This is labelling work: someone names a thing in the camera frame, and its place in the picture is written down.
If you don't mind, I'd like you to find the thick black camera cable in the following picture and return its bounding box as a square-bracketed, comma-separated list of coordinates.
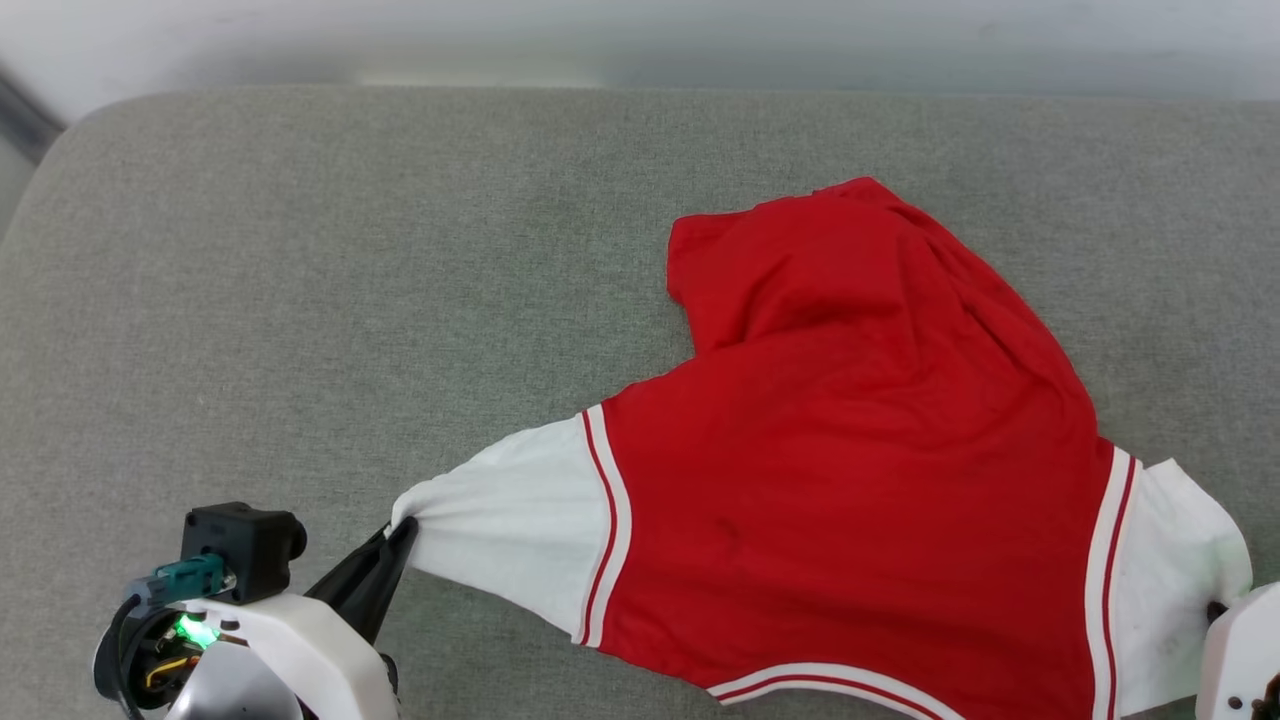
[105, 595, 146, 706]

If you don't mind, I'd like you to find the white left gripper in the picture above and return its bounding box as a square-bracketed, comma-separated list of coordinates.
[93, 516, 420, 720]

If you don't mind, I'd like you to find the teal camera cable plug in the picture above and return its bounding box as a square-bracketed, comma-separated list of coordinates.
[125, 553, 238, 613]

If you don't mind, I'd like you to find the red and white basketball jersey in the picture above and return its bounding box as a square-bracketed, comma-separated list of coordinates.
[390, 176, 1254, 720]

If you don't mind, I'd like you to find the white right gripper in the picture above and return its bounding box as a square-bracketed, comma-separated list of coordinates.
[1195, 583, 1280, 720]

